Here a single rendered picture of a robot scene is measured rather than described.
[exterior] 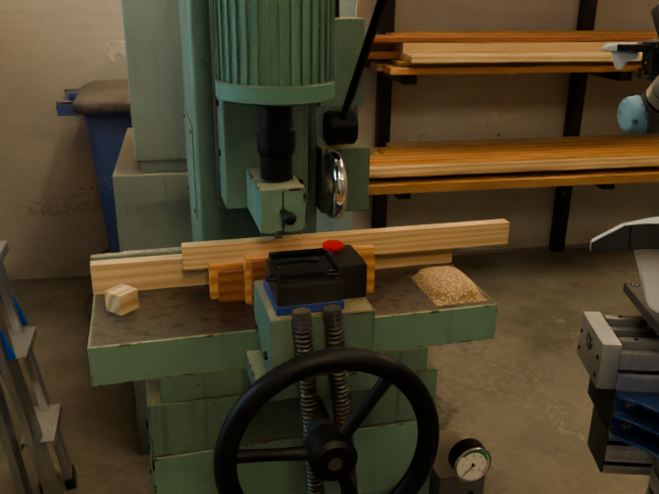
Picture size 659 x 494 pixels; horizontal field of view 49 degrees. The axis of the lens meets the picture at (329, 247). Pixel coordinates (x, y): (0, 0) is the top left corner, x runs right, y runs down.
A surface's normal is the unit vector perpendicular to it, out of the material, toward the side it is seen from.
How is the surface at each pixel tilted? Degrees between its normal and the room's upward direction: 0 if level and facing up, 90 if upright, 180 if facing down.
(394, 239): 90
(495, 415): 0
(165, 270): 90
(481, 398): 0
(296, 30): 90
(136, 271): 90
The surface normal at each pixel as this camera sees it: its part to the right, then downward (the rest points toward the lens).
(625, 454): -0.06, 0.35
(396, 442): 0.25, 0.34
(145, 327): 0.01, -0.94
